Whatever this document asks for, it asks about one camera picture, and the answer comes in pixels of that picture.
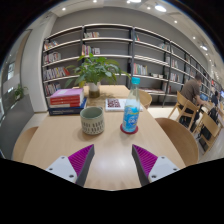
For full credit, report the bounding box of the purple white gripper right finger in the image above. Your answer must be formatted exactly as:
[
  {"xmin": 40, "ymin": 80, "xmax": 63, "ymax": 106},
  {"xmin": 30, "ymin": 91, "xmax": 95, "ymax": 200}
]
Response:
[{"xmin": 132, "ymin": 145, "xmax": 179, "ymax": 186}]

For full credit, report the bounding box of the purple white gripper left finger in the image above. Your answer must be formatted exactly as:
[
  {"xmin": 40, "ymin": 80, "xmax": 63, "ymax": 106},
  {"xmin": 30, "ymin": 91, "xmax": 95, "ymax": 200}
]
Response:
[{"xmin": 47, "ymin": 144, "xmax": 95, "ymax": 187}]

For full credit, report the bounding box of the clear water bottle blue cap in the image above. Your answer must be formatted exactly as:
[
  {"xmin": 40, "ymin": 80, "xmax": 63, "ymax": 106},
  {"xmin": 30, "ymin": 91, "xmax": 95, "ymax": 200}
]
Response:
[{"xmin": 122, "ymin": 77, "xmax": 140, "ymax": 131}]

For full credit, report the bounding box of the wooden chair front right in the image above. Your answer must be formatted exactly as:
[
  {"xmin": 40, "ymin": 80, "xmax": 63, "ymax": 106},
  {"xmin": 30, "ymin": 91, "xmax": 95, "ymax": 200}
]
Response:
[{"xmin": 156, "ymin": 118, "xmax": 199, "ymax": 166}]

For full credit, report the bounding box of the round red coaster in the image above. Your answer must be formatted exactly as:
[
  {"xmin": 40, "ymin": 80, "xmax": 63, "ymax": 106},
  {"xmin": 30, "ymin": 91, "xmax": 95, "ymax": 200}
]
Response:
[{"xmin": 120, "ymin": 124, "xmax": 139, "ymax": 134}]

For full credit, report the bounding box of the patterned ceramic mug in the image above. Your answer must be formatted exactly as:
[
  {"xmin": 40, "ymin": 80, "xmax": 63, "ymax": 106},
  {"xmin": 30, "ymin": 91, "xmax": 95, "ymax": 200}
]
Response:
[{"xmin": 80, "ymin": 107, "xmax": 104, "ymax": 135}]

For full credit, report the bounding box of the wooden chair front left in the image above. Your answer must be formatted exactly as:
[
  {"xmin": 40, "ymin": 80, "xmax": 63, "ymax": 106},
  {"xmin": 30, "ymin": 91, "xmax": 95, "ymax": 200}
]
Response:
[{"xmin": 12, "ymin": 126, "xmax": 38, "ymax": 162}]

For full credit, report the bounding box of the dark blue bottom book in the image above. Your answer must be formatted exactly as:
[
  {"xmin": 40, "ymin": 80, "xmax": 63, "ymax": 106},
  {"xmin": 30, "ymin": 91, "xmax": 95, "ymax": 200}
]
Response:
[{"xmin": 48, "ymin": 97, "xmax": 87, "ymax": 116}]

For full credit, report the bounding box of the red middle book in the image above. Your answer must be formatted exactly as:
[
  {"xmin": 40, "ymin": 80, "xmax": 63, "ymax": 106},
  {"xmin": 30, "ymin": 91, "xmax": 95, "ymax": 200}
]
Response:
[{"xmin": 50, "ymin": 96, "xmax": 83, "ymax": 106}]

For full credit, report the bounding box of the wooden chair far right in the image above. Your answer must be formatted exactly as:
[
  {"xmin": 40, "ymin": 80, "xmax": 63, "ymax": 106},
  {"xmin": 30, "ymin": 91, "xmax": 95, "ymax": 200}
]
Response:
[{"xmin": 139, "ymin": 90, "xmax": 152, "ymax": 109}]

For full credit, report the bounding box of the light wooden chair behind man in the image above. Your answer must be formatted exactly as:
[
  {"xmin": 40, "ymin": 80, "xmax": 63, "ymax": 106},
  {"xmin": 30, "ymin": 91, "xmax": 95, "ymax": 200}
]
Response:
[{"xmin": 169, "ymin": 92, "xmax": 198, "ymax": 130}]

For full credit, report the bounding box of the light wooden chair near right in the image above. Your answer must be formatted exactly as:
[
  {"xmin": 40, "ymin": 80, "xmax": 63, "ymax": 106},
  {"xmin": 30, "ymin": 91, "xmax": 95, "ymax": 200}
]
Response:
[{"xmin": 194, "ymin": 113, "xmax": 223, "ymax": 152}]

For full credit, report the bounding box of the white magazine on table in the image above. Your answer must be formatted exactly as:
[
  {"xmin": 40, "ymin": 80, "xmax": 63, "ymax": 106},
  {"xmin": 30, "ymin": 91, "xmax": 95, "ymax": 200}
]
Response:
[{"xmin": 105, "ymin": 97, "xmax": 144, "ymax": 112}]

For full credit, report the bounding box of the pink top book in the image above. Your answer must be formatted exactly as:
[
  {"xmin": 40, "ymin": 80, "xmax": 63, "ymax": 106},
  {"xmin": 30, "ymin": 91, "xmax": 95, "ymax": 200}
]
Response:
[{"xmin": 50, "ymin": 88, "xmax": 84, "ymax": 101}]

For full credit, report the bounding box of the seated man brown shirt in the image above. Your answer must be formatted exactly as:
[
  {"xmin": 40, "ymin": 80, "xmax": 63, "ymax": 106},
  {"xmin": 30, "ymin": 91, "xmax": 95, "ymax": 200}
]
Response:
[{"xmin": 179, "ymin": 74, "xmax": 206, "ymax": 130}]

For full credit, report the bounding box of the small plant by window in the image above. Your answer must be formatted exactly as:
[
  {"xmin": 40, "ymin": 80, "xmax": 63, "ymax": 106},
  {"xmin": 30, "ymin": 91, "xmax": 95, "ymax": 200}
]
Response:
[{"xmin": 14, "ymin": 85, "xmax": 27, "ymax": 101}]

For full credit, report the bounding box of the green potted plant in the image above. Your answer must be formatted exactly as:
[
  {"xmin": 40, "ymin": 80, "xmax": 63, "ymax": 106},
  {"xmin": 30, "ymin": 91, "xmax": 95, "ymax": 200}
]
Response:
[{"xmin": 65, "ymin": 53, "xmax": 130, "ymax": 98}]

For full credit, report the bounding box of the large grey bookshelf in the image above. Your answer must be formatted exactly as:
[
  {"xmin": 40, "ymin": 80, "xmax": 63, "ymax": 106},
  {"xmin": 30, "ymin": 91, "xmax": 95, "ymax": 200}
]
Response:
[{"xmin": 42, "ymin": 23, "xmax": 213, "ymax": 105}]

